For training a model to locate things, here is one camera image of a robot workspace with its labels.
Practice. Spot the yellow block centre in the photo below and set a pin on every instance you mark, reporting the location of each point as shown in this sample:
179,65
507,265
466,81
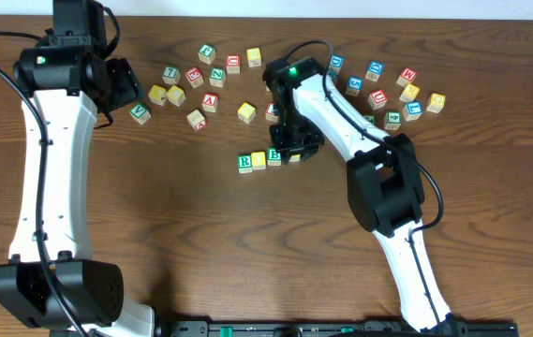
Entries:
246,112

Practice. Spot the green J block top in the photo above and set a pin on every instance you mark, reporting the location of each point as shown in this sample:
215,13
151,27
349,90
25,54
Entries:
207,53

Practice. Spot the red A block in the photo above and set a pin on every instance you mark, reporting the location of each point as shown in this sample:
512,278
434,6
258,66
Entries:
210,102

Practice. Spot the yellow G block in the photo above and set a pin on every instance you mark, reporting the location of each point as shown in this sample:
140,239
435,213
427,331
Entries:
435,103

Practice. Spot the red u block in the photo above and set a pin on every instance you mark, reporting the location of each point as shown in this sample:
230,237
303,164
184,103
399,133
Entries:
377,99
233,63

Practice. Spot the yellow block far left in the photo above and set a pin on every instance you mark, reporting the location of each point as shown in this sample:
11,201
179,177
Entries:
158,95

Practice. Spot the blue 5 block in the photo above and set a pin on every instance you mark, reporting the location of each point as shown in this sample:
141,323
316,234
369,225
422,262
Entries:
354,86

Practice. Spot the green j block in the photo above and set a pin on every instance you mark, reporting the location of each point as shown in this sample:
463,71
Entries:
370,119
207,53

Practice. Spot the blue D block right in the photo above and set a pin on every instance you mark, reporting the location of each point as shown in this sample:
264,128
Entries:
374,71

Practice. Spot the green 7 block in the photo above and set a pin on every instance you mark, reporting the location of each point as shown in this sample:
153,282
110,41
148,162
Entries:
171,75

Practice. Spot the green R block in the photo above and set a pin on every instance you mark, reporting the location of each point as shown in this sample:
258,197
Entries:
244,162

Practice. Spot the yellow K block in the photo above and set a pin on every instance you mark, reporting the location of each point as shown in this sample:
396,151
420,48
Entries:
409,93

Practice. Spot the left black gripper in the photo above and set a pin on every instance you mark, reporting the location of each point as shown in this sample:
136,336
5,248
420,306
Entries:
123,82

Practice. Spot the yellow block beside left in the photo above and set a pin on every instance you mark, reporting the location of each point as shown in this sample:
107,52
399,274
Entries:
176,95

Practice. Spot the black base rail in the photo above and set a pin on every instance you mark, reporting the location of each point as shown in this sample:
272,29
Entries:
370,328

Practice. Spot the red M block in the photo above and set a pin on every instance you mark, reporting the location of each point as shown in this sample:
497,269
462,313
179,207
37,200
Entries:
407,75

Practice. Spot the blue d block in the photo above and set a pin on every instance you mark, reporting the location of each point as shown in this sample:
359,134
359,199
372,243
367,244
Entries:
336,63
374,71

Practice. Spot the green 4 block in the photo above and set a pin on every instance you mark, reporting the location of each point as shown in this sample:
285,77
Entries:
392,120

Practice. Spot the red E block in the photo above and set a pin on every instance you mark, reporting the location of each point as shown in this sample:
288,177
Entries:
194,76

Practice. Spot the blue D block upper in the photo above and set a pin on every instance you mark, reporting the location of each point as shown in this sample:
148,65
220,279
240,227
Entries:
336,63

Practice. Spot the red U block top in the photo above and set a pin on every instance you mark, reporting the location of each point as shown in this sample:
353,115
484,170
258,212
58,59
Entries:
233,63

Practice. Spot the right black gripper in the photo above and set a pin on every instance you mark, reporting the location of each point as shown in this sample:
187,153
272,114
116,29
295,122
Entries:
287,148

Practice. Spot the green N block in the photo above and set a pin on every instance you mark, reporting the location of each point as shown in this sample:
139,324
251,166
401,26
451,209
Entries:
217,77

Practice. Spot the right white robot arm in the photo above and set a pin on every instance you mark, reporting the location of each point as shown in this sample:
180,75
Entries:
384,178

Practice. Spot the green J block right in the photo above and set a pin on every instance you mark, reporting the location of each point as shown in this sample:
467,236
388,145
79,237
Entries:
370,119

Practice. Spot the tilted red wooden block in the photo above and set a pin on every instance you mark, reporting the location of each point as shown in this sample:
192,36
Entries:
196,119

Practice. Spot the yellow O block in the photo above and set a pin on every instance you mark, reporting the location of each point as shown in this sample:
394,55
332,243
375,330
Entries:
295,158
258,160

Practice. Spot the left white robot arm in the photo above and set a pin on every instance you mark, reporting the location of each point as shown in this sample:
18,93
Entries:
51,279

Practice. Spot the green V block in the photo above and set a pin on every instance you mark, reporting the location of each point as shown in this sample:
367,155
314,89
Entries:
140,113

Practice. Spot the green B block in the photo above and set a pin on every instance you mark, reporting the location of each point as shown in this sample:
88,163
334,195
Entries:
273,157

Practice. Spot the blue L block right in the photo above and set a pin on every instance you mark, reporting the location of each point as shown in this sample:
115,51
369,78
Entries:
412,111

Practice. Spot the red U block right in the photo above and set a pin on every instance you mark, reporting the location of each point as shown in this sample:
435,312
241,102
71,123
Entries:
377,99

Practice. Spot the yellow block top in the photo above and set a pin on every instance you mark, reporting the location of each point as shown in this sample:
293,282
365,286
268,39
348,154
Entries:
254,57

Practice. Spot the red I block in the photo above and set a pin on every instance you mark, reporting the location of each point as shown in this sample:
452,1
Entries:
270,114

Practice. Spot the blue P block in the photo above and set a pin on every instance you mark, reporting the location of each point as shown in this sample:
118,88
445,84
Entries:
333,75

